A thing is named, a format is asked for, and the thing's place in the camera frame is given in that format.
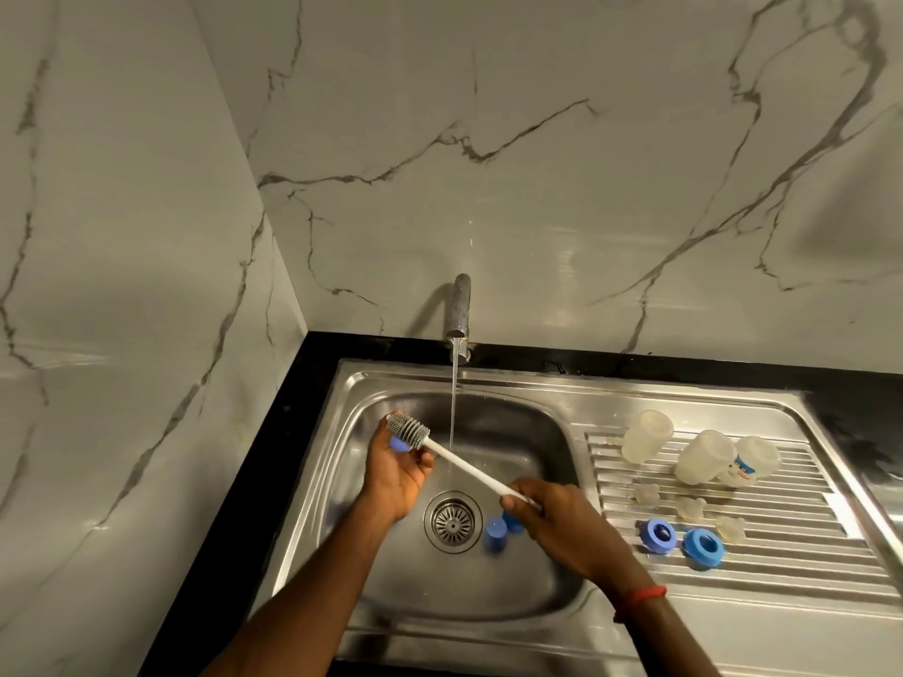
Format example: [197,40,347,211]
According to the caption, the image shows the person's left hand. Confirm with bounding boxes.
[358,416,436,524]

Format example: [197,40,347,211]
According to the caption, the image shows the person's right hand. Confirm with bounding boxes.
[501,478,639,597]

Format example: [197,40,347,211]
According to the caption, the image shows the white grey bottle brush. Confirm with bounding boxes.
[385,411,543,514]

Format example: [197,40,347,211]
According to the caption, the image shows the person's left forearm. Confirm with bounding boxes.
[138,495,406,677]

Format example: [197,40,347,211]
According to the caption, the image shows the person's right forearm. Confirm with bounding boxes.
[608,562,722,677]

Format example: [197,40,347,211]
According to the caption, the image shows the metal drain strainer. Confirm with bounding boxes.
[423,490,485,556]

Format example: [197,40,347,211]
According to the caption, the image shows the red wrist thread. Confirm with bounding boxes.
[613,585,667,624]

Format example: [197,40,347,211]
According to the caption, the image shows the chrome faucet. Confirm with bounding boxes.
[444,273,473,366]

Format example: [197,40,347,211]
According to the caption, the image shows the printed clear baby bottle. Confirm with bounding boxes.
[720,435,783,488]

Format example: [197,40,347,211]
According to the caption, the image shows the stainless steel sink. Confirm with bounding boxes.
[248,357,903,677]

